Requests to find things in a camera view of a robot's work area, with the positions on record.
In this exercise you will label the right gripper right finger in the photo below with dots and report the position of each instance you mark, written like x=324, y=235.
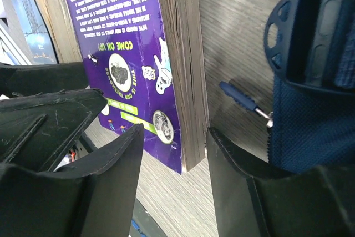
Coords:
x=254, y=198

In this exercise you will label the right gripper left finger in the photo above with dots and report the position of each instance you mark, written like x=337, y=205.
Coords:
x=92, y=196

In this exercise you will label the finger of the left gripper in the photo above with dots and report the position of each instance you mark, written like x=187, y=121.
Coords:
x=27, y=80
x=39, y=130

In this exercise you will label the purple treehouse paperback book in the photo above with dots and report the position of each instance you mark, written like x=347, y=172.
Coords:
x=146, y=56

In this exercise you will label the navy blue student backpack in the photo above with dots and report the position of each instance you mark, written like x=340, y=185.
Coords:
x=312, y=119

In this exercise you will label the dark blue Nineteen Eighty-Four book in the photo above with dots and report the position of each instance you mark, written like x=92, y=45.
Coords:
x=33, y=30

